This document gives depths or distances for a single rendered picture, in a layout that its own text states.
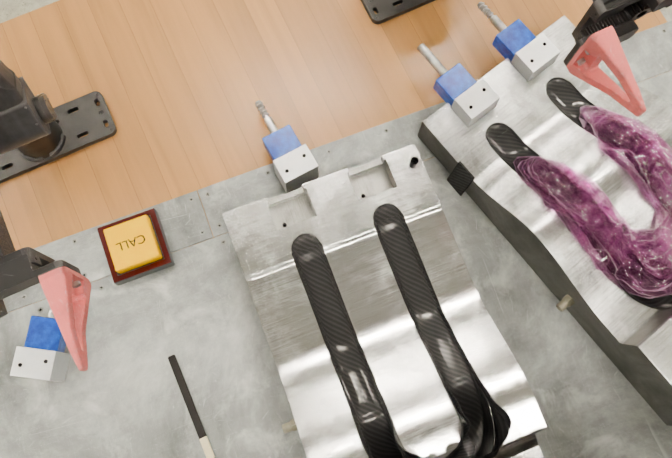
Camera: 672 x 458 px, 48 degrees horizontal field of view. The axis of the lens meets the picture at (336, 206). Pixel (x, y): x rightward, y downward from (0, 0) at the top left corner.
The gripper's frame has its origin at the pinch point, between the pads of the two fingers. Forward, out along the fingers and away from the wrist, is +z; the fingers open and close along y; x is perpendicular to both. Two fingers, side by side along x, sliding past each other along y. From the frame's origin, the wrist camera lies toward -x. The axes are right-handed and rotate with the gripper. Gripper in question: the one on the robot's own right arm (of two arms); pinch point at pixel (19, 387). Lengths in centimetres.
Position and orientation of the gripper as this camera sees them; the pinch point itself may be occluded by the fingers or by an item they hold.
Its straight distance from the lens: 63.6
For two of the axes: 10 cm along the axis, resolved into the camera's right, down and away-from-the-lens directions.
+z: 4.2, 8.8, -2.2
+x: -0.2, 2.5, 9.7
